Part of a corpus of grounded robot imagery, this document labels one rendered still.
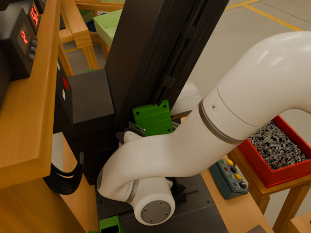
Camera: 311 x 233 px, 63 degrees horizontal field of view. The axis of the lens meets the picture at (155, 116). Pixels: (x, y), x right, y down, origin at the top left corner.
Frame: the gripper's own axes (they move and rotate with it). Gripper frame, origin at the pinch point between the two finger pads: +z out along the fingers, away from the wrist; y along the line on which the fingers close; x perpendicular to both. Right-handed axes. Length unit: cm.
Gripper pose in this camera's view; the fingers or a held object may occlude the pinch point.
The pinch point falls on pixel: (133, 135)
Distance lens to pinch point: 78.2
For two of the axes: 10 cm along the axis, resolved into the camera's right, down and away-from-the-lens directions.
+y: -7.9, -4.5, -4.1
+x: -5.7, 7.9, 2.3
